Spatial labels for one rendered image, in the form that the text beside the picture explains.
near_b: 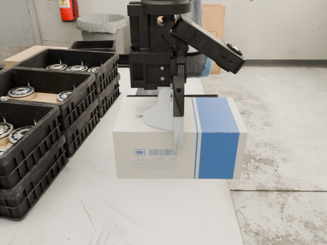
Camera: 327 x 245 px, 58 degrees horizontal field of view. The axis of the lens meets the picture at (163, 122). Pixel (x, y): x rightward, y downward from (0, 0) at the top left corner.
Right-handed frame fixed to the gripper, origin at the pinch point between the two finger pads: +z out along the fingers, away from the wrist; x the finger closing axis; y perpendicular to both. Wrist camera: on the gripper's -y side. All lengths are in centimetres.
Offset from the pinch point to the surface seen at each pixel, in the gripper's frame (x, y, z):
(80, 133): -53, 36, 35
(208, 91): -265, -44, 111
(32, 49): -130, 82, 25
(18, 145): -20.8, 41.1, 18.0
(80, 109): -58, 35, 27
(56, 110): -41, 37, 18
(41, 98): -70, 55, 28
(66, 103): -47, 36, 19
